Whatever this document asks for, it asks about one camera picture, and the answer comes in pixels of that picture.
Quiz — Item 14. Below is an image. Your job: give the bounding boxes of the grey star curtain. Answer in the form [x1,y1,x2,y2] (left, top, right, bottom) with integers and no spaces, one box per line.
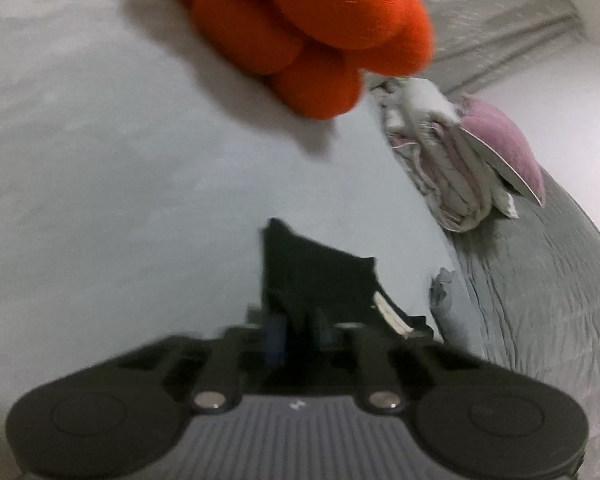
[395,0,588,96]

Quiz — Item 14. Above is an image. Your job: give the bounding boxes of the folded white pink quilt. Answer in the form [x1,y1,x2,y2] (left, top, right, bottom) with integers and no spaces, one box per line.
[377,77,521,233]

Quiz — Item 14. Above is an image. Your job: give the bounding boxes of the folded grey sweater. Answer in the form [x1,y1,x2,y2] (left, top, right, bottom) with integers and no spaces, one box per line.
[428,267,481,356]

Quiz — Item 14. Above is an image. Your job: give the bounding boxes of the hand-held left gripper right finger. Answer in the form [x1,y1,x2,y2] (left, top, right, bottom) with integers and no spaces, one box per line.
[315,310,481,413]

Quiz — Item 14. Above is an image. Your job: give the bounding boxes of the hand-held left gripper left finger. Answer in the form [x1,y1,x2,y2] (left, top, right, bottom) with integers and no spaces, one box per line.
[112,312,288,413]

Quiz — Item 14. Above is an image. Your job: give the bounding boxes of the grey quilted blanket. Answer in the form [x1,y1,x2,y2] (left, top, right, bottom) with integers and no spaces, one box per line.
[450,170,600,480]

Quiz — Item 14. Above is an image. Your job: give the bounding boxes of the orange pumpkin plush pillow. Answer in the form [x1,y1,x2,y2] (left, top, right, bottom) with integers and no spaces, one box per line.
[169,0,436,121]

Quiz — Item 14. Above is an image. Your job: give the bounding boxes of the cream and black sweatshirt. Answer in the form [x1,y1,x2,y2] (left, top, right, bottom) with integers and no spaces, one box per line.
[259,217,436,361]

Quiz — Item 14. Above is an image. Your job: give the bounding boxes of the purple pillow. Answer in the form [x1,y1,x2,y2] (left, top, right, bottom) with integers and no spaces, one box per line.
[457,97,547,208]

